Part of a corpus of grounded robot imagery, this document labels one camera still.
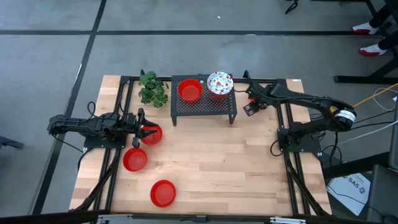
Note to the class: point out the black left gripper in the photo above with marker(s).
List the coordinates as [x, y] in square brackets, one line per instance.
[139, 134]

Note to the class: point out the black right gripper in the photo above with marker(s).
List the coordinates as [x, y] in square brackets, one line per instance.
[260, 97]

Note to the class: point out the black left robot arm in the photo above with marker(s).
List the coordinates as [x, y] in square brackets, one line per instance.
[77, 124]

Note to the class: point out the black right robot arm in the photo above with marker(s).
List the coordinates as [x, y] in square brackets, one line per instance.
[311, 101]

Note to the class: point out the green potted plant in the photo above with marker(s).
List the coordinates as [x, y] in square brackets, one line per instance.
[153, 91]

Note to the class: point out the black perforated metal shelf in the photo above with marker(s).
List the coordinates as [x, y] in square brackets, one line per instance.
[202, 109]

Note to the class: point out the black crossbar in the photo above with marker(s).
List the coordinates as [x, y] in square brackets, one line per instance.
[199, 218]

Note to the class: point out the black desk foot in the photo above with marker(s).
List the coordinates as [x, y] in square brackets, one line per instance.
[357, 79]

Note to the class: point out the black floor beam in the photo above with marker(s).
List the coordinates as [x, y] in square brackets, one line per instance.
[354, 163]

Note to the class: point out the white and red shoe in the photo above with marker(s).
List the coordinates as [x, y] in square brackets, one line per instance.
[365, 28]
[372, 50]

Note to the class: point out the white printed paper sheet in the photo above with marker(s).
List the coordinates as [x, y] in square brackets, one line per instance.
[348, 189]

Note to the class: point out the dark chair foot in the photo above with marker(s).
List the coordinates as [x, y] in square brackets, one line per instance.
[7, 142]

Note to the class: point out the grey panel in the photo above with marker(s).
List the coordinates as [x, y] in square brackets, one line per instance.
[395, 140]

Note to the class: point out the person's leg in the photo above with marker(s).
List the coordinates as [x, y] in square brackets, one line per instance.
[381, 15]
[392, 42]

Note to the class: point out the dark grey box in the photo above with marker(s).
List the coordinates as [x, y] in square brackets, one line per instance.
[384, 193]

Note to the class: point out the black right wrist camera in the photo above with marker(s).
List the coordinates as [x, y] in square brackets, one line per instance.
[270, 91]

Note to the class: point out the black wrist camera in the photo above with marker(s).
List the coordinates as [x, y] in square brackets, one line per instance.
[130, 123]
[270, 91]

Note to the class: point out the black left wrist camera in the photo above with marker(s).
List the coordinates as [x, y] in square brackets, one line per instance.
[130, 123]

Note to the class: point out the black aluminium table frame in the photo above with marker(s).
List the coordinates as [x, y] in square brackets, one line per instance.
[125, 80]

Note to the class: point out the silver metal bracket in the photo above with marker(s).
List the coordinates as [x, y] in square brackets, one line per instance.
[113, 217]
[287, 220]

